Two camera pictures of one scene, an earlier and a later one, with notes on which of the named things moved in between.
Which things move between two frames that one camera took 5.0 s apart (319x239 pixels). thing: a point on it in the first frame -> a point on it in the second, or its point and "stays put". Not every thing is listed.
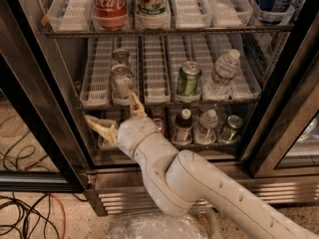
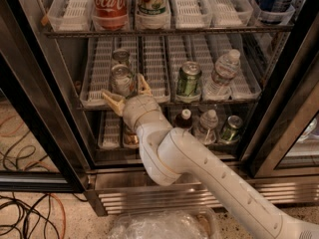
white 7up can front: (121, 82) stays put
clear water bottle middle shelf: (226, 68) stays put
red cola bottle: (110, 7) stays put
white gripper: (136, 133) -> (141, 108)
